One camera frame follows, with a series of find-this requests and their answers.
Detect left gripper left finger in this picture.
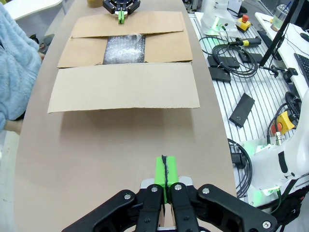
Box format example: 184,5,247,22
61,156,167,232

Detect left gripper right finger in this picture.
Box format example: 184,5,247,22
166,156,278,232

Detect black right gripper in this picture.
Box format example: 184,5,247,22
102,0,141,25

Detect clear bubble wrap sheet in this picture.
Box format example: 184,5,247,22
102,33,147,65

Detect brown cardboard box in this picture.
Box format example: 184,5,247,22
47,11,201,114

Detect right forearm in blue sleeve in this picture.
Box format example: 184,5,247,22
0,79,34,126

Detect left forearm in blue sleeve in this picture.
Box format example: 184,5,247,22
14,31,43,73

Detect person's right hand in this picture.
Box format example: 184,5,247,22
4,119,24,135

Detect flat black plate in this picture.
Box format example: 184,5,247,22
238,52,264,63
207,57,240,69
209,67,231,84

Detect person in light blue fleece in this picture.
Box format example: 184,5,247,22
0,3,43,131

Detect long black plate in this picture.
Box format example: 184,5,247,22
228,93,255,128

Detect yellow emergency stop button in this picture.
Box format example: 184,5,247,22
271,111,295,135
235,14,252,32

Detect aluminium slotted rig platform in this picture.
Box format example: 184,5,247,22
188,12,309,211

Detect black tripod pole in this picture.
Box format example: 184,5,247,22
259,0,300,67

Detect plastic cup with drink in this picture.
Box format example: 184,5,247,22
271,4,290,31

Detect white computer desk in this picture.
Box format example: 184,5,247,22
254,12,309,92

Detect black keyboard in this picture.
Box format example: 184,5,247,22
294,53,309,87

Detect black cable loop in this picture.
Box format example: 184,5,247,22
226,139,253,199

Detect black handle with yellow band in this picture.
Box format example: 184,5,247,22
229,36,262,48

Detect coiled black cable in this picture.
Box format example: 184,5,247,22
211,41,259,78

